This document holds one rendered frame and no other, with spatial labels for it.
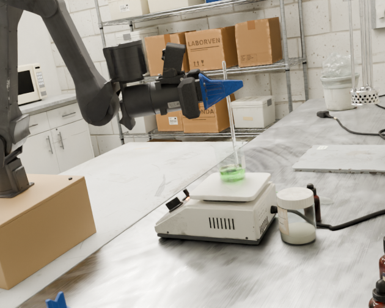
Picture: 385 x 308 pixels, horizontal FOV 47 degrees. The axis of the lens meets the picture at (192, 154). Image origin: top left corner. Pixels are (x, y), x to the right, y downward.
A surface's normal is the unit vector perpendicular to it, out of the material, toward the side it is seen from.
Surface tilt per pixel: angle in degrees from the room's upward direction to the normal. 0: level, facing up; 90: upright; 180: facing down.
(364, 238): 0
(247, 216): 90
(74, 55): 93
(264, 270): 0
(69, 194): 90
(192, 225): 90
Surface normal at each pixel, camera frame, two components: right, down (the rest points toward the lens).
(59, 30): -0.07, 0.32
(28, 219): 0.86, 0.01
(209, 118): -0.51, 0.32
